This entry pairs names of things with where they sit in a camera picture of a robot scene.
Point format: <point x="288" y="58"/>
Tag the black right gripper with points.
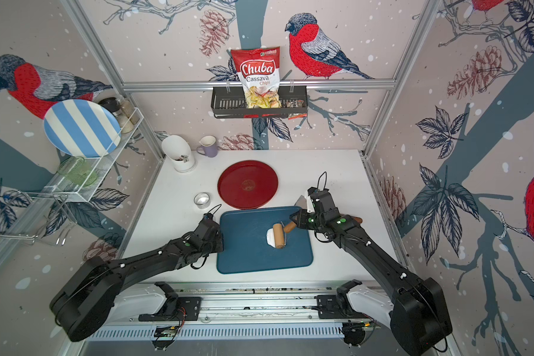
<point x="300" y="215"/>

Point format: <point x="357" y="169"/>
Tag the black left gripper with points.
<point x="219" y="237"/>

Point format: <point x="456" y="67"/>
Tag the wooden rolling pin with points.
<point x="279" y="233"/>

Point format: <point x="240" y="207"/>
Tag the teal plastic tray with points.
<point x="246" y="247"/>

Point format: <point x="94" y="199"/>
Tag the white dough piece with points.
<point x="270" y="238"/>

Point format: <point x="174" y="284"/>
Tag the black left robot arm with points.
<point x="84" y="303"/>

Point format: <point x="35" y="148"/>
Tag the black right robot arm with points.
<point x="418" y="317"/>

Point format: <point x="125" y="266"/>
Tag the small round metal cutter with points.
<point x="202" y="200"/>

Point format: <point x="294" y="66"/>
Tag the round red tray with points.
<point x="248" y="184"/>

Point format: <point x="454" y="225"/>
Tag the purple mug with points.
<point x="208" y="146"/>

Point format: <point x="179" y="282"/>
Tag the white cutlery holder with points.
<point x="179" y="153"/>

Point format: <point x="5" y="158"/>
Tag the green glass cup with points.
<point x="78" y="171"/>

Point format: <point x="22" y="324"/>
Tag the dark lid spice jar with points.
<point x="112" y="105"/>

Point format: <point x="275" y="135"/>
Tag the red cassava chips bag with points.
<point x="259" y="72"/>

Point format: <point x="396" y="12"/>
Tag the blue white striped plate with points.
<point x="82" y="128"/>

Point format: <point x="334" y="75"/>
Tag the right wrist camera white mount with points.
<point x="313" y="199"/>

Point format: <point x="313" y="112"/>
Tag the metal spatula wooden handle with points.
<point x="302" y="203"/>

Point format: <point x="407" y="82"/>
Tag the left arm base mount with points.
<point x="174" y="307"/>

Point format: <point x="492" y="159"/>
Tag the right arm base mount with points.
<point x="337" y="306"/>

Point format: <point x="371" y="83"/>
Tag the black wire wall basket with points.
<point x="231" y="104"/>

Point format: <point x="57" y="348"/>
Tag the white wire wall shelf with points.
<point x="75" y="197"/>

